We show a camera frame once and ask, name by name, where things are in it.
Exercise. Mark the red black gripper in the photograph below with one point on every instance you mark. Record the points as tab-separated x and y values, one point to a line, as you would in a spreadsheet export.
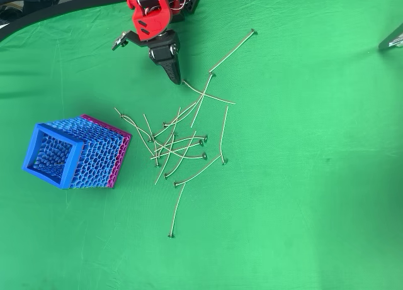
164	51

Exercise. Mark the candle wick with metal tab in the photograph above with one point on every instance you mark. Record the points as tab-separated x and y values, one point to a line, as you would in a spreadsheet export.
201	142
178	114
153	136
157	165
150	141
164	124
253	31
184	81
205	138
204	156
170	236
174	134
224	162
166	176
175	184
213	74

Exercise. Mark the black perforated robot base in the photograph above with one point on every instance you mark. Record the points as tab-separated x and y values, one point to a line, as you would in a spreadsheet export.
193	0

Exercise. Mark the blue magenta lattice basket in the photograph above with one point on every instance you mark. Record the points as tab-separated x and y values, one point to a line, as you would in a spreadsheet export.
94	151

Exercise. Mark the green cloth with black border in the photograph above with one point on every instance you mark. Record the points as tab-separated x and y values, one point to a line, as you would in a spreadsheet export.
283	176

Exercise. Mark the chrome stand pole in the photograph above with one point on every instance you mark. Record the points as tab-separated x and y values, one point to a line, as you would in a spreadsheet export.
392	40

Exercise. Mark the black gripper camera mount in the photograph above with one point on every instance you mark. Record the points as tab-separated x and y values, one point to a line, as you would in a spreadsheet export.
132	38

